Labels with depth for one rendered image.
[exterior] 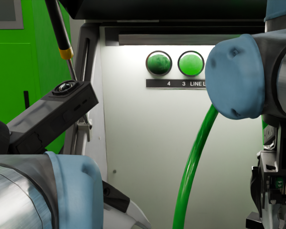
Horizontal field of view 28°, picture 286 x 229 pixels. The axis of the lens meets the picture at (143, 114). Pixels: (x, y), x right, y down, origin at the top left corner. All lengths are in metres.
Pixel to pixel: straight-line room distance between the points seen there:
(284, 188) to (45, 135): 0.34
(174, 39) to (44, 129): 0.53
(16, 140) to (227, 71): 0.20
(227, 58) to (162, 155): 0.65
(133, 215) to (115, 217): 0.02
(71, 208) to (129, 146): 0.81
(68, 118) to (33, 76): 2.83
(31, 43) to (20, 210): 3.06
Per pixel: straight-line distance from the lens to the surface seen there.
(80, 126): 0.97
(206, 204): 1.19
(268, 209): 0.78
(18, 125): 0.55
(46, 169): 0.35
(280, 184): 0.73
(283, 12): 0.67
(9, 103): 3.48
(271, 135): 0.78
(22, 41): 3.34
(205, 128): 0.73
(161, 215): 1.21
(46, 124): 0.54
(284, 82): 0.48
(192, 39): 1.03
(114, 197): 0.56
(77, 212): 0.34
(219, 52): 0.51
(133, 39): 1.04
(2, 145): 0.50
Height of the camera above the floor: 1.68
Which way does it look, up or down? 21 degrees down
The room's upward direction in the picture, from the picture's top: 2 degrees counter-clockwise
